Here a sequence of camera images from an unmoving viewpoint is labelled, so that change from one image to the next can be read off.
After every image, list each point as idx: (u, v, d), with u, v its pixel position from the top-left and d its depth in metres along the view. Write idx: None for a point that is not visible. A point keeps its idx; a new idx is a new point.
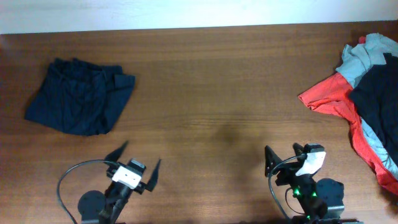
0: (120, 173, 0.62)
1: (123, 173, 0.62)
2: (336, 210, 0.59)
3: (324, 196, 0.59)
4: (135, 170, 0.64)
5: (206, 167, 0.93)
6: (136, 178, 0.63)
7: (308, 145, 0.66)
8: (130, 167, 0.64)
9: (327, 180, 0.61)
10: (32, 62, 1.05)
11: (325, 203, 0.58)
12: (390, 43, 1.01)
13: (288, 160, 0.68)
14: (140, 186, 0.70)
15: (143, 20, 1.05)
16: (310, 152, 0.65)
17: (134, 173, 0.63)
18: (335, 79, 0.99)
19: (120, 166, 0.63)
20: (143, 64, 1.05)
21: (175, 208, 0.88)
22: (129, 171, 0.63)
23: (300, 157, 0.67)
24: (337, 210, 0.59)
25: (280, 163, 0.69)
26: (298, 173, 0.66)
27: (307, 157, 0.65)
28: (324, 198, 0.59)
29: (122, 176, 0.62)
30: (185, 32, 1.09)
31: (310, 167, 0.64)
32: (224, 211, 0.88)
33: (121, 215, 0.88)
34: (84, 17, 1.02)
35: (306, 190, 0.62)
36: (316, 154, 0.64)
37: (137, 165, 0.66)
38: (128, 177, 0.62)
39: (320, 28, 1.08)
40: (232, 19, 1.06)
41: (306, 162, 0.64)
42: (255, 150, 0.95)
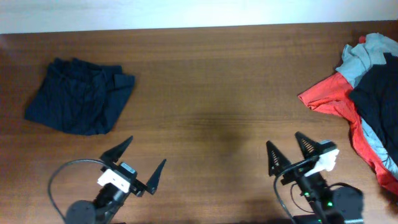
0: (107, 178, 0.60)
1: (111, 178, 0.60)
2: (356, 223, 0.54)
3: (343, 208, 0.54)
4: (123, 175, 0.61)
5: (206, 167, 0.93)
6: (124, 185, 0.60)
7: (321, 146, 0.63)
8: (118, 172, 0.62)
9: (346, 190, 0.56)
10: (32, 62, 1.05)
11: (341, 216, 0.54)
12: (390, 43, 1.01)
13: (300, 163, 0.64)
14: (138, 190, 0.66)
15: (143, 20, 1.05)
16: (323, 153, 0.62)
17: (122, 178, 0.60)
18: (335, 79, 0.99)
19: (108, 168, 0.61)
20: (143, 63, 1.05)
21: (175, 208, 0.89)
22: (117, 176, 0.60)
23: (312, 158, 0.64)
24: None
25: (290, 167, 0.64)
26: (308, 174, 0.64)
27: (320, 158, 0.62)
28: (342, 211, 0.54)
29: (110, 180, 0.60)
30: (185, 32, 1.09)
31: (323, 168, 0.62)
32: (224, 211, 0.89)
33: (121, 216, 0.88)
34: (83, 17, 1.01)
35: (316, 195, 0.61)
36: (329, 155, 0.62)
37: (126, 171, 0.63)
38: (115, 182, 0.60)
39: (320, 28, 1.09)
40: (232, 19, 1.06)
41: (319, 165, 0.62)
42: (255, 149, 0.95)
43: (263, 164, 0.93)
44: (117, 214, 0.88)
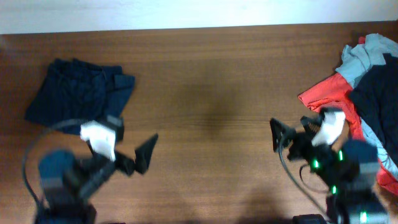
0: (92, 131, 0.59)
1: (94, 131, 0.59)
2: (371, 172, 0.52)
3: (356, 156, 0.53)
4: (109, 129, 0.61)
5: (206, 167, 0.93)
6: (109, 137, 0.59)
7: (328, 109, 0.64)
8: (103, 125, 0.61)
9: (356, 142, 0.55)
10: (32, 63, 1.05)
11: (357, 163, 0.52)
12: (390, 43, 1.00)
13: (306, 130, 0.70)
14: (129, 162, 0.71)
15: (142, 21, 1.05)
16: (329, 113, 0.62)
17: (106, 130, 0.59)
18: (335, 79, 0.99)
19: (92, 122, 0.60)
20: (143, 64, 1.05)
21: (174, 209, 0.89)
22: (100, 128, 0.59)
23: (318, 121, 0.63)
24: (372, 170, 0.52)
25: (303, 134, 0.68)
26: (314, 141, 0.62)
27: (325, 118, 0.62)
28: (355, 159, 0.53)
29: (94, 134, 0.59)
30: (185, 33, 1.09)
31: (329, 127, 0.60)
32: (223, 212, 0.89)
33: (121, 216, 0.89)
34: (84, 17, 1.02)
35: (326, 160, 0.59)
36: (336, 114, 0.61)
37: (112, 126, 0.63)
38: (98, 134, 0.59)
39: (320, 29, 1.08)
40: (231, 20, 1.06)
41: (326, 124, 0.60)
42: (255, 150, 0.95)
43: (262, 165, 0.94)
44: (118, 214, 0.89)
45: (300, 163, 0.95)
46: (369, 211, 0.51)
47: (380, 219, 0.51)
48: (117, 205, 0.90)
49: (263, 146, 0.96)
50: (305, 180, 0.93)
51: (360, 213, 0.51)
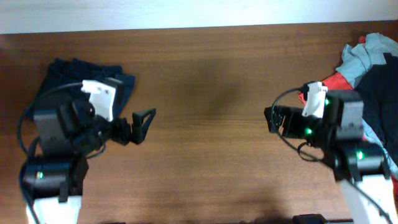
0: (92, 86, 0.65)
1: (95, 86, 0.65)
2: (357, 106, 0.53)
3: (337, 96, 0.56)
4: (110, 84, 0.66)
5: (206, 167, 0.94)
6: (110, 91, 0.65)
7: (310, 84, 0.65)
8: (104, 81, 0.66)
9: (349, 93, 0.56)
10: (32, 63, 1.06)
11: (339, 99, 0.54)
12: (390, 43, 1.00)
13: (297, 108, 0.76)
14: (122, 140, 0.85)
15: (142, 20, 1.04)
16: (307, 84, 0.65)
17: (107, 85, 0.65)
18: (335, 79, 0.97)
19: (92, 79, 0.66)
20: (143, 63, 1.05)
21: (174, 208, 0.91)
22: (100, 83, 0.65)
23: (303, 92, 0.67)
24: (357, 105, 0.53)
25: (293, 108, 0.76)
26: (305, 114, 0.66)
27: (308, 89, 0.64)
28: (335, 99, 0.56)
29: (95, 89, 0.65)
30: (185, 32, 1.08)
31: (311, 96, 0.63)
32: (223, 211, 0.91)
33: (122, 215, 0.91)
34: (83, 17, 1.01)
35: (316, 124, 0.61)
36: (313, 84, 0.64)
37: (115, 82, 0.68)
38: (100, 89, 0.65)
39: (321, 28, 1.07)
40: (231, 19, 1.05)
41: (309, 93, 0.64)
42: (255, 149, 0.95)
43: (262, 165, 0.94)
44: (119, 214, 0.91)
45: (301, 163, 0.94)
46: (365, 151, 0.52)
47: (372, 162, 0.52)
48: (117, 205, 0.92)
49: (263, 146, 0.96)
50: (305, 180, 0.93)
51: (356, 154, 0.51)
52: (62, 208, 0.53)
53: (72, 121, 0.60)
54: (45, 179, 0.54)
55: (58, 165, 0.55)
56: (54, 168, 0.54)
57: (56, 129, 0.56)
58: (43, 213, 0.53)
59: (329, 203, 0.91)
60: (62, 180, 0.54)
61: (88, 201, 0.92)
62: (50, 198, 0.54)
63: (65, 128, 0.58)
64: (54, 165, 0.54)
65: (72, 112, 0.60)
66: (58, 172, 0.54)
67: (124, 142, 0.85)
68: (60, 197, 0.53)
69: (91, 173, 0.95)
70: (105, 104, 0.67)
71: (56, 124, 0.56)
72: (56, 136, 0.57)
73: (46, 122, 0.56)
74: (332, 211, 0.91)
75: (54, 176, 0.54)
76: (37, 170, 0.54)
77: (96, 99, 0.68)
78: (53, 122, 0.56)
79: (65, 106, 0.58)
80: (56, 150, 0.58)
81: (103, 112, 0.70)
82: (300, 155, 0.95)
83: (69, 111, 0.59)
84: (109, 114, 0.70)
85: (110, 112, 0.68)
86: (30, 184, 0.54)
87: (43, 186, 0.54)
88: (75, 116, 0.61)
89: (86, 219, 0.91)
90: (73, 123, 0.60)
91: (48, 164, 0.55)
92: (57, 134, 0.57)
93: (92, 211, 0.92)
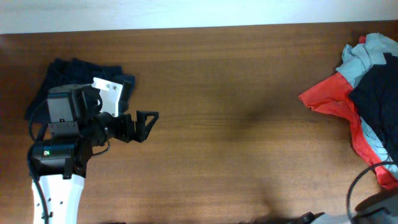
0: (101, 84, 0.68)
1: (104, 84, 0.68)
2: None
3: None
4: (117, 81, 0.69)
5: (206, 167, 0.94)
6: (117, 87, 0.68)
7: None
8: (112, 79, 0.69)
9: None
10: (31, 63, 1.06)
11: None
12: (392, 43, 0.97)
13: None
14: (124, 135, 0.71)
15: (142, 20, 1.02)
16: None
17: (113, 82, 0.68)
18: (335, 79, 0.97)
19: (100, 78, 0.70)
20: (143, 63, 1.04)
21: (175, 208, 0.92)
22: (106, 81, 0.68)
23: None
24: None
25: None
26: None
27: None
28: None
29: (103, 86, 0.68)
30: (185, 32, 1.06)
31: None
32: (223, 211, 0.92)
33: (122, 215, 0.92)
34: (81, 17, 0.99)
35: None
36: None
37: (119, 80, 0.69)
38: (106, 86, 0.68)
39: (322, 27, 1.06)
40: (232, 19, 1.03)
41: None
42: (255, 150, 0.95)
43: (262, 165, 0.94)
44: (119, 214, 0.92)
45: (301, 163, 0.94)
46: None
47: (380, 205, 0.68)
48: (117, 205, 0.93)
49: (263, 145, 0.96)
50: (305, 180, 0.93)
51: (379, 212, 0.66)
52: (67, 186, 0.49)
53: (79, 107, 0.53)
54: (50, 157, 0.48)
55: (64, 144, 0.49)
56: (60, 147, 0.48)
57: (65, 111, 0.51)
58: (49, 189, 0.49)
59: (329, 203, 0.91)
60: (66, 161, 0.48)
61: (89, 201, 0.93)
62: (54, 174, 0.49)
63: (73, 111, 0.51)
64: (61, 144, 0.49)
65: (81, 99, 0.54)
66: (63, 152, 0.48)
67: (127, 139, 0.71)
68: (64, 174, 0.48)
69: (91, 173, 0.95)
70: (111, 99, 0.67)
71: (68, 106, 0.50)
72: (65, 119, 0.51)
73: (56, 102, 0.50)
74: (332, 211, 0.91)
75: (60, 156, 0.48)
76: (44, 150, 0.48)
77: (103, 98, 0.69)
78: (64, 104, 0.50)
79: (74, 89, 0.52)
80: (64, 134, 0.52)
81: (109, 109, 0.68)
82: (300, 156, 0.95)
83: (78, 97, 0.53)
84: (115, 109, 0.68)
85: (116, 106, 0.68)
86: (38, 161, 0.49)
87: (48, 165, 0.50)
88: (81, 102, 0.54)
89: (87, 219, 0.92)
90: (77, 109, 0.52)
91: (56, 143, 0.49)
92: (65, 116, 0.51)
93: (94, 211, 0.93)
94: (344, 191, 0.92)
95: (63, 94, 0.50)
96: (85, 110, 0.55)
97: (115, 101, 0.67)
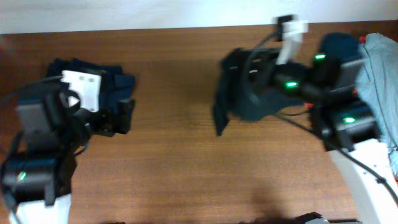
0: (75, 76, 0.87)
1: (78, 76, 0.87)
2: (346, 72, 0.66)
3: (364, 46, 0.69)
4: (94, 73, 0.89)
5: (206, 167, 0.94)
6: (94, 78, 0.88)
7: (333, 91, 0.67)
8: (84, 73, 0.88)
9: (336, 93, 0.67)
10: (32, 63, 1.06)
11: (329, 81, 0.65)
12: (390, 43, 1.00)
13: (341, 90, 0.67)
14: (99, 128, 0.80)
15: (142, 20, 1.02)
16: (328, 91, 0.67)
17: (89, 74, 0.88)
18: None
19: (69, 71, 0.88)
20: (143, 64, 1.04)
21: (175, 208, 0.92)
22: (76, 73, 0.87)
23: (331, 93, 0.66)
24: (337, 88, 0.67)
25: None
26: None
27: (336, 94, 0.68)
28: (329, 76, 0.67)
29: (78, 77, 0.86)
30: (185, 32, 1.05)
31: None
32: (224, 211, 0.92)
33: (121, 215, 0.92)
34: (81, 17, 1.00)
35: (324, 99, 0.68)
36: None
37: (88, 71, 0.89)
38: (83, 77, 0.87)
39: (322, 28, 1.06)
40: (232, 18, 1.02)
41: None
42: (255, 150, 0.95)
43: (262, 165, 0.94)
44: (119, 214, 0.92)
45: (301, 163, 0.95)
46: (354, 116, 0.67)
47: (364, 122, 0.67)
48: (118, 205, 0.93)
49: (263, 145, 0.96)
50: (305, 180, 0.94)
51: (345, 119, 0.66)
52: (54, 207, 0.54)
53: (55, 114, 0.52)
54: (27, 178, 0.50)
55: (42, 160, 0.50)
56: (37, 165, 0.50)
57: (38, 119, 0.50)
58: (27, 218, 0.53)
59: (329, 203, 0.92)
60: (45, 181, 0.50)
61: (89, 201, 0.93)
62: (36, 200, 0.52)
63: (48, 119, 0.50)
64: (38, 162, 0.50)
65: (58, 102, 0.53)
66: (41, 170, 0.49)
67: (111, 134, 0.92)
68: (46, 200, 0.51)
69: (91, 172, 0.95)
70: (89, 88, 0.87)
71: (42, 114, 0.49)
72: (40, 127, 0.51)
73: (29, 112, 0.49)
74: (332, 211, 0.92)
75: (37, 175, 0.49)
76: (19, 168, 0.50)
77: (78, 88, 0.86)
78: (37, 112, 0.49)
79: (50, 95, 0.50)
80: (40, 144, 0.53)
81: (89, 100, 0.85)
82: (300, 156, 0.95)
83: (54, 102, 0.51)
84: (93, 101, 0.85)
85: (94, 98, 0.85)
86: (12, 183, 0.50)
87: (25, 186, 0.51)
88: (58, 107, 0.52)
89: (87, 218, 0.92)
90: (53, 115, 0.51)
91: (32, 160, 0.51)
92: (39, 125, 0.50)
93: (94, 211, 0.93)
94: (344, 191, 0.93)
95: (35, 101, 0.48)
96: (63, 114, 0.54)
97: (95, 93, 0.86)
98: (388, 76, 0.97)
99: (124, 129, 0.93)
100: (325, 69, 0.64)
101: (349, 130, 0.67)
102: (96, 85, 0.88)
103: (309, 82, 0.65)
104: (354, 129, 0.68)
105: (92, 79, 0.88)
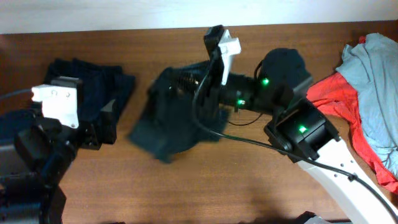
0: (47, 91, 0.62)
1: (50, 89, 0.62)
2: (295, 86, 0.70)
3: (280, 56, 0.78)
4: (68, 85, 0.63)
5: (206, 167, 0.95)
6: (71, 94, 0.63)
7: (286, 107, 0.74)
8: (61, 83, 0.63)
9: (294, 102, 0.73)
10: (30, 62, 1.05)
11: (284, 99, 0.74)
12: (390, 43, 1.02)
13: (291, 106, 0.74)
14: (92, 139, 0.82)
15: (142, 20, 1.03)
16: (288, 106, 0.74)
17: (66, 88, 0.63)
18: (335, 78, 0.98)
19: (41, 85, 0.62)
20: (142, 63, 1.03)
21: (175, 208, 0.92)
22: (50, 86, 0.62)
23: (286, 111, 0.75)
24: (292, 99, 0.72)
25: None
26: None
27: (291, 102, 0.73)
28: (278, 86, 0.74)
29: (51, 92, 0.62)
30: (185, 32, 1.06)
31: None
32: (224, 211, 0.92)
33: (122, 215, 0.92)
34: (82, 17, 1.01)
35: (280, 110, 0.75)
36: None
37: (70, 81, 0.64)
38: (57, 93, 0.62)
39: (320, 28, 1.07)
40: (232, 18, 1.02)
41: None
42: (255, 150, 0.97)
43: (262, 165, 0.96)
44: (119, 214, 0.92)
45: None
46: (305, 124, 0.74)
47: (317, 128, 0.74)
48: (118, 205, 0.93)
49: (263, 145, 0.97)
50: None
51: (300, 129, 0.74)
52: None
53: (29, 150, 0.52)
54: None
55: (26, 205, 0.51)
56: (22, 211, 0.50)
57: (13, 162, 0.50)
58: None
59: (329, 203, 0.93)
60: None
61: (89, 201, 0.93)
62: None
63: (24, 157, 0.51)
64: (21, 208, 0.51)
65: (31, 140, 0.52)
66: (27, 216, 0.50)
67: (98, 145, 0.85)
68: None
69: (91, 172, 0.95)
70: (66, 108, 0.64)
71: (15, 155, 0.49)
72: (16, 170, 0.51)
73: (3, 153, 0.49)
74: (332, 211, 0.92)
75: (23, 222, 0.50)
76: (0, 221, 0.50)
77: (51, 106, 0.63)
78: (9, 155, 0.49)
79: (18, 135, 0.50)
80: (20, 185, 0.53)
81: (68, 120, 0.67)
82: None
83: (25, 140, 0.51)
84: (74, 121, 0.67)
85: (76, 118, 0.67)
86: None
87: None
88: (33, 144, 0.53)
89: (87, 219, 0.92)
90: (28, 151, 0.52)
91: (15, 206, 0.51)
92: (15, 168, 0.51)
93: (93, 211, 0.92)
94: None
95: (4, 144, 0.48)
96: (41, 147, 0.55)
97: (73, 111, 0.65)
98: (387, 71, 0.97)
99: (111, 139, 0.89)
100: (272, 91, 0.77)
101: (307, 140, 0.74)
102: (75, 102, 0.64)
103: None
104: (311, 136, 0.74)
105: (68, 95, 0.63)
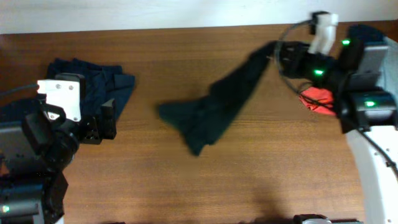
0: (52, 84, 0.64)
1: (55, 83, 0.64)
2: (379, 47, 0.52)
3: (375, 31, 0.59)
4: (72, 78, 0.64)
5: (206, 167, 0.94)
6: (74, 86, 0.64)
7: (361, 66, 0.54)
8: (66, 76, 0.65)
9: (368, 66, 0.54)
10: (30, 62, 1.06)
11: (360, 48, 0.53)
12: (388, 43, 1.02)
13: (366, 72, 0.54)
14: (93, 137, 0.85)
15: (142, 20, 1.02)
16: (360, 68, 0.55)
17: (70, 81, 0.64)
18: None
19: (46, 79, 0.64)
20: (143, 63, 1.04)
21: (175, 208, 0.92)
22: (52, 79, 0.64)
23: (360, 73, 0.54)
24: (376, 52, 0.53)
25: None
26: None
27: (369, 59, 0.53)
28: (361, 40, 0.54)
29: (56, 85, 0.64)
30: (185, 32, 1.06)
31: None
32: (224, 211, 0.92)
33: (121, 214, 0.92)
34: (81, 17, 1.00)
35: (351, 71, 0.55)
36: None
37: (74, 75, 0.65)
38: (61, 86, 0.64)
39: None
40: (232, 18, 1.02)
41: None
42: (254, 150, 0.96)
43: (263, 165, 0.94)
44: (119, 214, 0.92)
45: (301, 163, 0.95)
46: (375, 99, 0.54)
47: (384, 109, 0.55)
48: (118, 205, 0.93)
49: (263, 145, 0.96)
50: (305, 180, 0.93)
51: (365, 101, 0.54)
52: None
53: (38, 132, 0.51)
54: (12, 208, 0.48)
55: (30, 186, 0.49)
56: (25, 190, 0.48)
57: (20, 143, 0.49)
58: None
59: (329, 203, 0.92)
60: (35, 206, 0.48)
61: (89, 201, 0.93)
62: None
63: (33, 139, 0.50)
64: (26, 187, 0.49)
65: (43, 122, 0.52)
66: (30, 195, 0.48)
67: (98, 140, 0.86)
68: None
69: (91, 172, 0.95)
70: (69, 99, 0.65)
71: (23, 137, 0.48)
72: (22, 153, 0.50)
73: (13, 135, 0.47)
74: (333, 211, 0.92)
75: (26, 201, 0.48)
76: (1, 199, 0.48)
77: (57, 98, 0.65)
78: (17, 135, 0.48)
79: (32, 115, 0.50)
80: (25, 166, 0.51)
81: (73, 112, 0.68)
82: (300, 156, 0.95)
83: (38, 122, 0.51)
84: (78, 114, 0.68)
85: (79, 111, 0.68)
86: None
87: (13, 213, 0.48)
88: (43, 126, 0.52)
89: (87, 218, 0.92)
90: (38, 134, 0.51)
91: (20, 185, 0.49)
92: (22, 151, 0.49)
93: (93, 211, 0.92)
94: (344, 191, 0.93)
95: (16, 123, 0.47)
96: (48, 132, 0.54)
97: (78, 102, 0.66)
98: None
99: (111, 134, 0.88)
100: (356, 53, 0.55)
101: (368, 114, 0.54)
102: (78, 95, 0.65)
103: (336, 69, 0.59)
104: (373, 113, 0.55)
105: (72, 88, 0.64)
